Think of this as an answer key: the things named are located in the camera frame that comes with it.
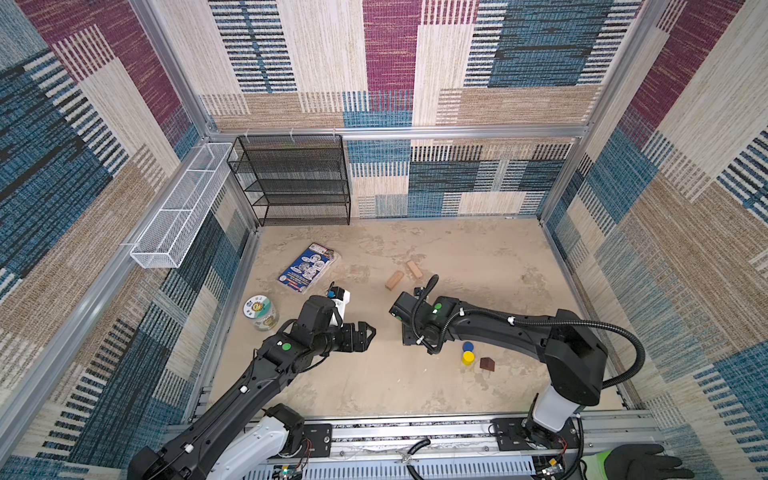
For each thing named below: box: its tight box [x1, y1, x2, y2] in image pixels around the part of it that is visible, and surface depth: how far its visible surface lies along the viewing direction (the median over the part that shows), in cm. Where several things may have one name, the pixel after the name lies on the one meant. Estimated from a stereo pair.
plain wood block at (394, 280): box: [385, 271, 404, 291], surface depth 104 cm
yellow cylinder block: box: [462, 351, 475, 366], surface depth 87 cm
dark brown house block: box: [479, 357, 495, 372], surface depth 86 cm
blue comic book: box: [277, 242, 341, 295], surface depth 106 cm
